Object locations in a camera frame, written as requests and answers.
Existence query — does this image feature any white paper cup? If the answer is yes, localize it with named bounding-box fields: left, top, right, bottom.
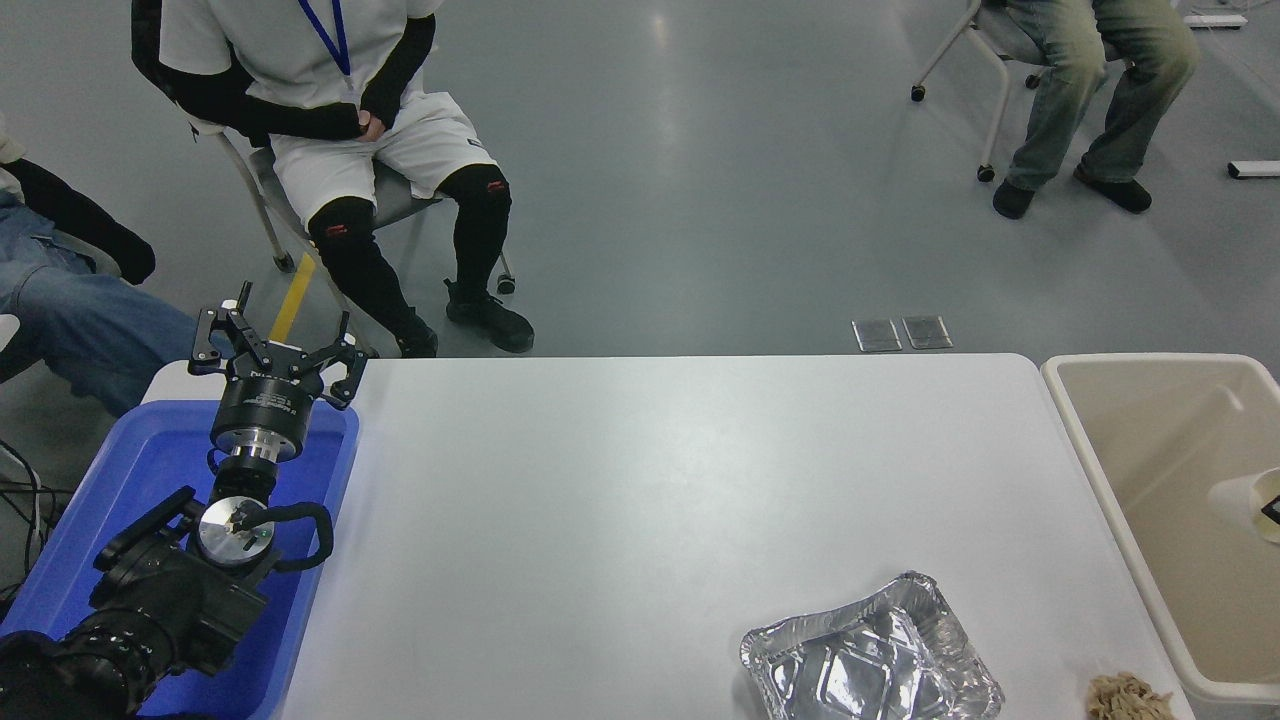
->
left=1207, top=468, right=1280, bottom=546

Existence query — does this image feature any person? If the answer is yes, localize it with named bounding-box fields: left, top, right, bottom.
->
left=158, top=0, right=536, bottom=359
left=0, top=110, right=206, bottom=416
left=992, top=0, right=1204, bottom=220

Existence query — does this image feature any large pale bin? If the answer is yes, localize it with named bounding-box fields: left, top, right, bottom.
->
left=1040, top=352, right=1280, bottom=706

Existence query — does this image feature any black garment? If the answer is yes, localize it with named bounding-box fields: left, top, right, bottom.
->
left=0, top=158, right=158, bottom=285

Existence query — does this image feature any crumpled tan paper ball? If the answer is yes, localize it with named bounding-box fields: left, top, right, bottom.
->
left=1087, top=672, right=1177, bottom=720

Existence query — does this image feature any blue plastic tray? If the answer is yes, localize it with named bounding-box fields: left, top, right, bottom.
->
left=0, top=400, right=361, bottom=720

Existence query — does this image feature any blue lanyard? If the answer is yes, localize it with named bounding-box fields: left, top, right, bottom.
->
left=298, top=0, right=351, bottom=78

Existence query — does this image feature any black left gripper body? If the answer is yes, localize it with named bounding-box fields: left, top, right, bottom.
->
left=210, top=344, right=327, bottom=443

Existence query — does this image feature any silver foil tray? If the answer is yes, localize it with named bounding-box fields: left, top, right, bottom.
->
left=740, top=571, right=1005, bottom=720

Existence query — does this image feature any black cable bundle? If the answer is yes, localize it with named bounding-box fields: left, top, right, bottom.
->
left=0, top=438, right=77, bottom=601

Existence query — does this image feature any white wheeled chair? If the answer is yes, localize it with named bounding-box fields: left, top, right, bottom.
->
left=910, top=0, right=1136, bottom=183

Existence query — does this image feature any black padded jacket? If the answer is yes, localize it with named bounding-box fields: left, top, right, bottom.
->
left=130, top=0, right=181, bottom=101

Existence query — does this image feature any grey seat folding chair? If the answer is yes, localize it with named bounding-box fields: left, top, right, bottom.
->
left=180, top=100, right=517, bottom=297

